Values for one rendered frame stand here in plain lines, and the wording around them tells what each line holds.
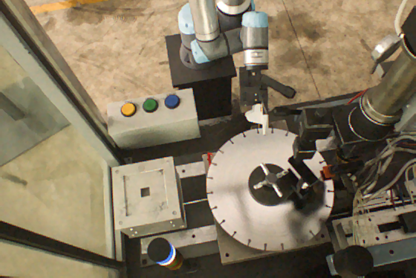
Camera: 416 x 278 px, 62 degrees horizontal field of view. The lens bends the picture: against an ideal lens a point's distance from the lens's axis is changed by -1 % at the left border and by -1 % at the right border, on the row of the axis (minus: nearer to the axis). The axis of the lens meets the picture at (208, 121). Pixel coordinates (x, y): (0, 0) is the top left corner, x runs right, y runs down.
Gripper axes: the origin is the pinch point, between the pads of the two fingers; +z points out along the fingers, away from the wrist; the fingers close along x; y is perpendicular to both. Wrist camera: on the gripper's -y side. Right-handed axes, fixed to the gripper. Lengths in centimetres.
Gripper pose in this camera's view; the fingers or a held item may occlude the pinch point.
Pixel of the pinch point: (264, 132)
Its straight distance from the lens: 106.1
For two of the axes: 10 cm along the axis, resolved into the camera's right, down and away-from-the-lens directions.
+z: 0.3, 10.0, 0.9
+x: -0.7, 0.9, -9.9
